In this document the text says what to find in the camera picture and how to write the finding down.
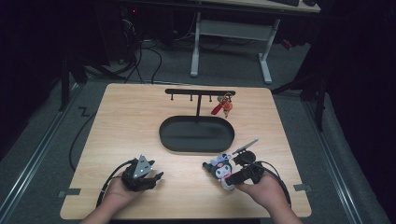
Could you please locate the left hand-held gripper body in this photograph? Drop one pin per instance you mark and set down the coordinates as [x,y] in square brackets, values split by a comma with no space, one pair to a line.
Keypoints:
[138,174]

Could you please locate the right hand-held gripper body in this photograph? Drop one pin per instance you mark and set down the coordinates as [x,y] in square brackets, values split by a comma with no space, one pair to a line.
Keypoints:
[249,165]

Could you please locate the black key rack with tray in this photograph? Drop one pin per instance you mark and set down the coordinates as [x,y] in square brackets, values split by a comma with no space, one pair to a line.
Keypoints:
[196,133]

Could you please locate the person's left hand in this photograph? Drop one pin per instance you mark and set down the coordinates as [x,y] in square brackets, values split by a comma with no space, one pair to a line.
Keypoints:
[120,196]

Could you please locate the person's right hand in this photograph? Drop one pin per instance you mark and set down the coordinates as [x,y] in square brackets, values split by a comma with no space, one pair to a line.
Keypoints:
[264,193]

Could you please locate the grey tape piece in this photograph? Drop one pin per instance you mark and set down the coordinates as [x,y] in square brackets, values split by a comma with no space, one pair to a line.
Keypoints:
[302,187]
[69,193]

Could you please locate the black metal stand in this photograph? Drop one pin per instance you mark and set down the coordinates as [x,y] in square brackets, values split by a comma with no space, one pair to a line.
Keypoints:
[319,102]
[64,87]

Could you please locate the dark computer tower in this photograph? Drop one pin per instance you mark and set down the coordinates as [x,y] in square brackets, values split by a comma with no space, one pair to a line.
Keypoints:
[129,28]

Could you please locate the white-framed wooden desk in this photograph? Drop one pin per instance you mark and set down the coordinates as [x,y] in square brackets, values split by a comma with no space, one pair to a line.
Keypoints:
[233,29]

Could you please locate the black keyboard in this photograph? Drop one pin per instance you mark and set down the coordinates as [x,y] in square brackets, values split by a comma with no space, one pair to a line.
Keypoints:
[285,2]

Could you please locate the black computer mouse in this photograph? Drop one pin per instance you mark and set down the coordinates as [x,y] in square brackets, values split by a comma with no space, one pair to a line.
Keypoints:
[309,2]

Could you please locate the aluminium floor rail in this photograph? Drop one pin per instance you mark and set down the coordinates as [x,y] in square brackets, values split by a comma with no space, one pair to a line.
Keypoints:
[333,161]
[37,155]

